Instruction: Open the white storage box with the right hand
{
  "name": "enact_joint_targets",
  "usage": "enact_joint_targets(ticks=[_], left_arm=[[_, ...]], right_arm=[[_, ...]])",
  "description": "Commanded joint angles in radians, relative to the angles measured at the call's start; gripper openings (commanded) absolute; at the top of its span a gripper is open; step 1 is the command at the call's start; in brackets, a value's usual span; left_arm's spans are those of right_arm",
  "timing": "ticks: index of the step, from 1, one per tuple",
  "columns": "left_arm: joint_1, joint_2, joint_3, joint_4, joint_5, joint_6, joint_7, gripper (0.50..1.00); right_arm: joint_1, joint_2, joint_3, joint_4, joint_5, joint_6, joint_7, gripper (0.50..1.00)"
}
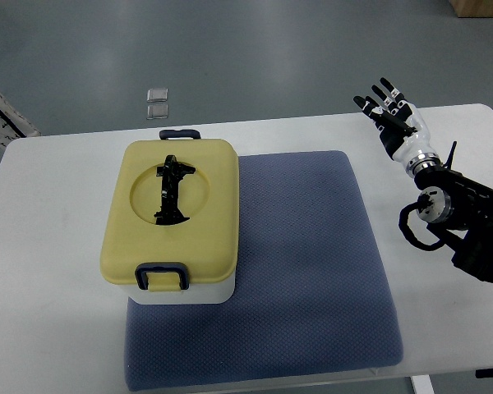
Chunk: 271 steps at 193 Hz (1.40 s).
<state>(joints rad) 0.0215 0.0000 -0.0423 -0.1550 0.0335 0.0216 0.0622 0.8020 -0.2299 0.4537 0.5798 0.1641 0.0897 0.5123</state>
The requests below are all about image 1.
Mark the black table control panel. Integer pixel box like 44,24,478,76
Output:
475,369,493,379

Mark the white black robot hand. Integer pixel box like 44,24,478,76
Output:
353,77,442,177

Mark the upper floor socket plate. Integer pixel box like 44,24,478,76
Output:
146,87,168,103

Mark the yellow box lid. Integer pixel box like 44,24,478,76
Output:
100,131,239,292

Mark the patterned white fabric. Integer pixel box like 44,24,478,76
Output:
0,93,41,150

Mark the white storage box base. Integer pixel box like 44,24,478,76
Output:
119,273,235,305

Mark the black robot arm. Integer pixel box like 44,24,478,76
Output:
399,150,493,283

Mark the white table leg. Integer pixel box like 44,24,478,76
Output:
410,375,435,394

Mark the blue grey cushion mat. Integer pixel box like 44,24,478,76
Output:
125,151,403,391

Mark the cardboard box corner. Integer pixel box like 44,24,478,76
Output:
449,0,493,18

